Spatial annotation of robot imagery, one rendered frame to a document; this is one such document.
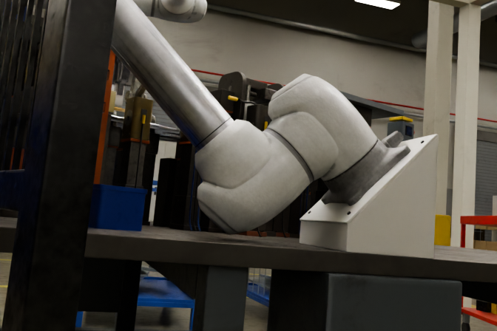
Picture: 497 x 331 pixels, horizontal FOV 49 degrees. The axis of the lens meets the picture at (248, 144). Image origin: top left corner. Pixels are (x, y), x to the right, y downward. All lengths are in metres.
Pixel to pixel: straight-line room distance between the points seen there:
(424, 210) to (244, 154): 0.38
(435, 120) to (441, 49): 1.22
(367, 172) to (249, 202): 0.26
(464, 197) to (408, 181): 4.96
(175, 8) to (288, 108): 0.70
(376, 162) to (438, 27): 8.72
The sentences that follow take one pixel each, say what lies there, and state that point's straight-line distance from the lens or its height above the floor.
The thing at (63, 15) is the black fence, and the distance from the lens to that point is 0.34.
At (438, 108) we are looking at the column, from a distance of 9.50.
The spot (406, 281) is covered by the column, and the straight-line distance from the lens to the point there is 1.13.
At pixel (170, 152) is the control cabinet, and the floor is 1.80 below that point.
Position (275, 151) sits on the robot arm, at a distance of 1.12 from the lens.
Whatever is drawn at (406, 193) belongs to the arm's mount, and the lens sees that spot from 1.15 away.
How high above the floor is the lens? 0.74
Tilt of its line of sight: 8 degrees up
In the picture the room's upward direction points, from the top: 5 degrees clockwise
